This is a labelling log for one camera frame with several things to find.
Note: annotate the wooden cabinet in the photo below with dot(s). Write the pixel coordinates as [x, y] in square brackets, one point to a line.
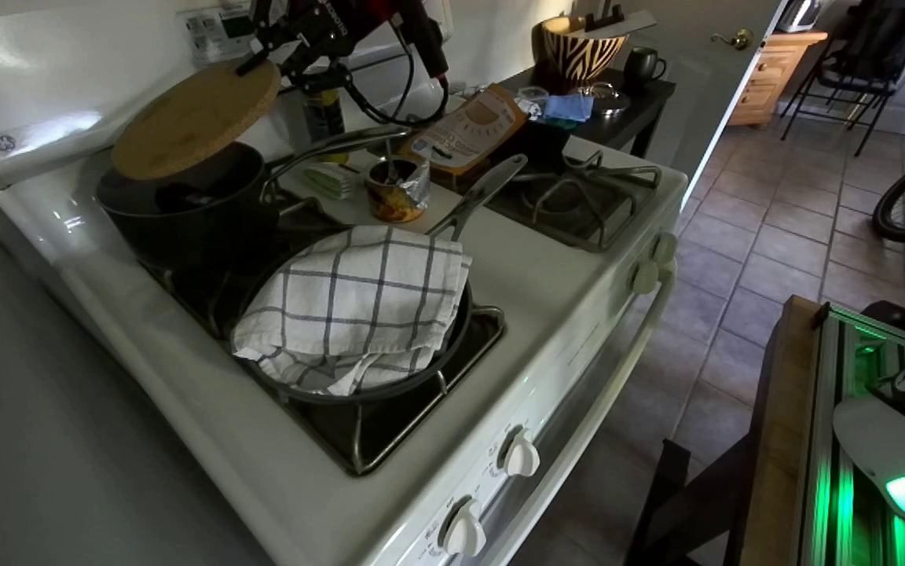
[778, 81]

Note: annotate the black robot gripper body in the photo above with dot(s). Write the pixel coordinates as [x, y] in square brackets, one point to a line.
[331, 32]

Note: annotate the black frying pan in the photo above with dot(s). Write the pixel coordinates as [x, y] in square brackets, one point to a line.
[473, 199]

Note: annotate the white stove knob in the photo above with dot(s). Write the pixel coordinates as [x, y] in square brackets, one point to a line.
[518, 453]
[645, 275]
[463, 529]
[665, 249]

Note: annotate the round wooden coaster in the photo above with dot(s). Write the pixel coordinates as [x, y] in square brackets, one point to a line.
[189, 121]

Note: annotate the blue cloth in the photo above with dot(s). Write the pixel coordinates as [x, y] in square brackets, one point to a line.
[565, 108]

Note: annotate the black mug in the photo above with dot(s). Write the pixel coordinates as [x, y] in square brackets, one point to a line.
[643, 67]

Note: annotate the black chair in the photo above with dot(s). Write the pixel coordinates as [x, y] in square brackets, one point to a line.
[871, 48]

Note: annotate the white spoon rest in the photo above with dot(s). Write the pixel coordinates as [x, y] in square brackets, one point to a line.
[324, 181]

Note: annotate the black stand legs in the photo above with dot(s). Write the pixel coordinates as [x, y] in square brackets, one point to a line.
[674, 506]

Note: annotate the white gas stove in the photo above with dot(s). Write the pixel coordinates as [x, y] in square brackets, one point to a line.
[536, 283]

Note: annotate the white checked dish towel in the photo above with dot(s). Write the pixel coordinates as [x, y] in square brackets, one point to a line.
[353, 302]

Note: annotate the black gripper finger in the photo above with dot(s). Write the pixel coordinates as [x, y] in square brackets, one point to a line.
[315, 77]
[264, 57]

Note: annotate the black side table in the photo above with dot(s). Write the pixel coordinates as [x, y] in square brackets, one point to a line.
[637, 113]

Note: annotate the clear glass bowl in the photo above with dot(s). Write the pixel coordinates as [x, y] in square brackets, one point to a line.
[605, 97]

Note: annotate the wooden board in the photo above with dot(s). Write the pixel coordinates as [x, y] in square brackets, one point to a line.
[784, 443]

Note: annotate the small labelled jar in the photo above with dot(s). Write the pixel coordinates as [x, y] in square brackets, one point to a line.
[397, 191]

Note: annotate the bottle with yellow lid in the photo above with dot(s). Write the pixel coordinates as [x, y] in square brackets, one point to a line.
[324, 116]

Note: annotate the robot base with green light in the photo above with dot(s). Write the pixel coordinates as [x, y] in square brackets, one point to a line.
[892, 443]

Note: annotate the brass door knob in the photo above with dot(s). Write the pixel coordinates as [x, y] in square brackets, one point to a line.
[738, 40]

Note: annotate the zebra pattern basket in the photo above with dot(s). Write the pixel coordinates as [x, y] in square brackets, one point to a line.
[580, 53]

